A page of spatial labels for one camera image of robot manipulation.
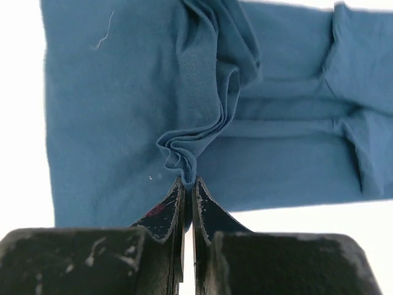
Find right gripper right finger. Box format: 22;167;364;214
192;178;381;295

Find dark blue t shirt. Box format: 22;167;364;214
42;1;392;227

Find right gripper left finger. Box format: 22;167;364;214
1;179;185;295

